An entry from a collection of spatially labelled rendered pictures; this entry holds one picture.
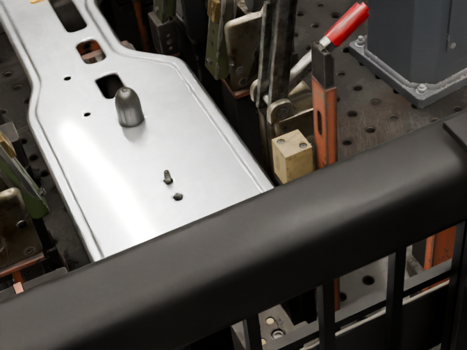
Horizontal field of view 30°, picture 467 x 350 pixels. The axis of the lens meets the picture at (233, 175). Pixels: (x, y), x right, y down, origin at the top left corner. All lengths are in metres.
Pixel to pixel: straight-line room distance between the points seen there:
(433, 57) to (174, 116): 0.56
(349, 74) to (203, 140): 0.60
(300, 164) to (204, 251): 0.73
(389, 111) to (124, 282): 1.33
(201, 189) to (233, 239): 0.78
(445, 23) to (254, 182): 0.59
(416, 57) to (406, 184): 1.28
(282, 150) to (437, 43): 0.61
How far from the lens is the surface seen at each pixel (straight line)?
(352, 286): 1.28
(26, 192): 1.02
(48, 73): 1.22
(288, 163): 0.95
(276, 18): 0.93
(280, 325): 0.78
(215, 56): 1.16
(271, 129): 1.02
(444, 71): 1.55
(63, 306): 0.23
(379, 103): 1.55
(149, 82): 1.16
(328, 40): 1.00
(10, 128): 1.17
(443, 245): 0.77
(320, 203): 0.24
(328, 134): 0.92
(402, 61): 1.55
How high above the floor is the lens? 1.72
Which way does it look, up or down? 45 degrees down
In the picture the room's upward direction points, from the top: 8 degrees counter-clockwise
